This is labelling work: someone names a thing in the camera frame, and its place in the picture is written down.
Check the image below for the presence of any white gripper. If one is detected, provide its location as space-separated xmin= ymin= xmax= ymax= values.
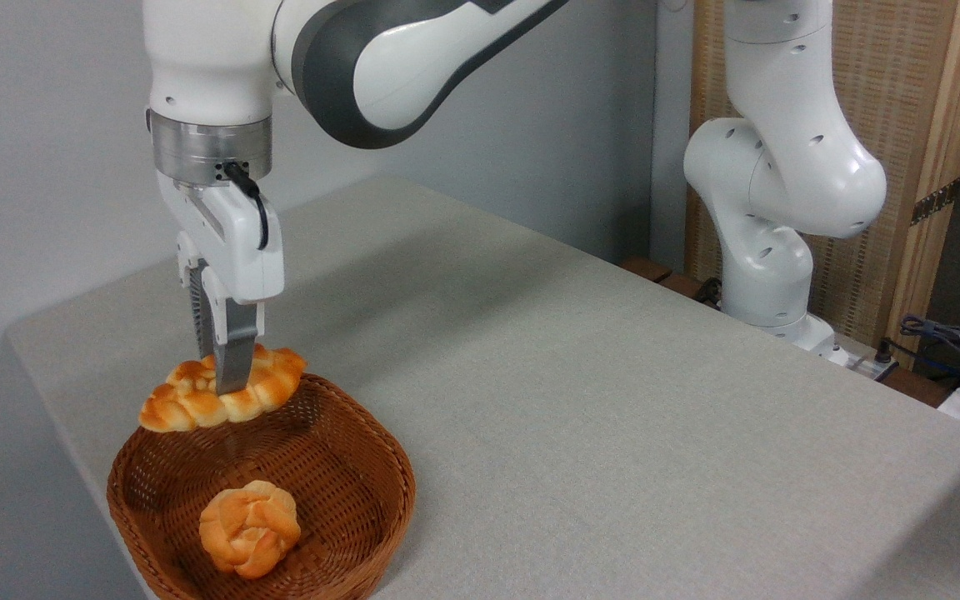
xmin=155 ymin=171 xmax=286 ymax=396

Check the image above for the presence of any long braided bread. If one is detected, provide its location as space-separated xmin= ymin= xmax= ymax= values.
xmin=138 ymin=344 xmax=308 ymax=433

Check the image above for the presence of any brown wicker basket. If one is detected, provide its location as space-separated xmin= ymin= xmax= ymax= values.
xmin=107 ymin=372 xmax=417 ymax=600

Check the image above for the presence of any round knotted bread roll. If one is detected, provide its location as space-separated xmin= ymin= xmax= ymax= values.
xmin=198 ymin=479 xmax=303 ymax=580

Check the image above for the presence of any brown wooden block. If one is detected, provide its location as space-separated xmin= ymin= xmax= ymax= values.
xmin=617 ymin=257 xmax=724 ymax=311

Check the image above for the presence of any white power strip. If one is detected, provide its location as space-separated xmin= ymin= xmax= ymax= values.
xmin=830 ymin=333 xmax=899 ymax=382

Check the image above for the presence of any wooden rattan folding screen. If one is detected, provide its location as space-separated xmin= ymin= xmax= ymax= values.
xmin=685 ymin=0 xmax=960 ymax=368

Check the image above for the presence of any black screen hinge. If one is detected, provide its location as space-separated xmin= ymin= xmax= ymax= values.
xmin=911 ymin=177 xmax=960 ymax=227

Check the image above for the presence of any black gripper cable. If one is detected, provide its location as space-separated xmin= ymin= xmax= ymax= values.
xmin=223 ymin=162 xmax=270 ymax=251

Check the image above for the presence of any blue and black cable bundle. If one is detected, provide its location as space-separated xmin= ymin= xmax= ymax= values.
xmin=899 ymin=314 xmax=960 ymax=393

